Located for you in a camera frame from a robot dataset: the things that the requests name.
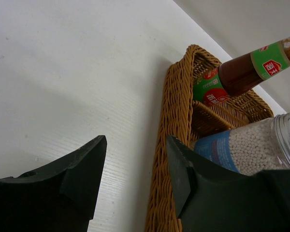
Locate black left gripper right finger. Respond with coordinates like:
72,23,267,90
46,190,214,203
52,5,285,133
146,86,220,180
166,136,290,232

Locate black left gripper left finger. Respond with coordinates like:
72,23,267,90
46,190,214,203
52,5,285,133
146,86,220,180
0,135,106,232

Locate silver lid white spice bottle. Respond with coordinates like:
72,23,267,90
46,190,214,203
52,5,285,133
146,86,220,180
191,113,290,175

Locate red sauce bottle yellow cap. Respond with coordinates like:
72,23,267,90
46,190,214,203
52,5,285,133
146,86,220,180
193,37,290,106

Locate brown wicker divided basket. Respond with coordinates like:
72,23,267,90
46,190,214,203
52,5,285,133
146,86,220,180
145,44,273,232

